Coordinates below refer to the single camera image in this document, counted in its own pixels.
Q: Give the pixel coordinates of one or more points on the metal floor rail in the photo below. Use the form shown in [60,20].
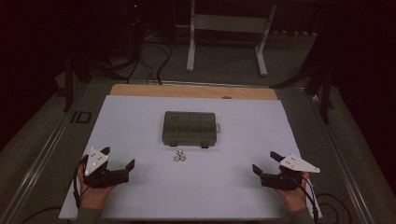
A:
[40,158]
[342,165]

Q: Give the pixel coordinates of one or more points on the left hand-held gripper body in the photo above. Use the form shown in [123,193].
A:
[99,179]

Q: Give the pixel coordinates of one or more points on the person's right hand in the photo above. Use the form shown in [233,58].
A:
[295,199]

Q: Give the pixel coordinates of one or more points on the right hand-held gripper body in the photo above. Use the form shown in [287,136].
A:
[285,182]

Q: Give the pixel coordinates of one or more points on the wooden table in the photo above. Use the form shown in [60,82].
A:
[186,91]

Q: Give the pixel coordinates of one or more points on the dark device with red light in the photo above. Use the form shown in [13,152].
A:
[135,28]

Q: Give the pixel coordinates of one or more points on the white table board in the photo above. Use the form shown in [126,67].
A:
[199,186]

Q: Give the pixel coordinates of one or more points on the black angled stand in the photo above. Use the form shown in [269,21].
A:
[325,93]

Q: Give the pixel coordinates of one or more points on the green plastic compartment box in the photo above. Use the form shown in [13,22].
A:
[189,128]

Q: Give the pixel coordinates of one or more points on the person's left hand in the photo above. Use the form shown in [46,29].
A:
[91,196]

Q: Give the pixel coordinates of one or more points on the black rectangular floor bracket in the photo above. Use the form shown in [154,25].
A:
[81,117]

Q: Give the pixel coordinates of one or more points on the white metal stand frame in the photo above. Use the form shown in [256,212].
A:
[230,23]

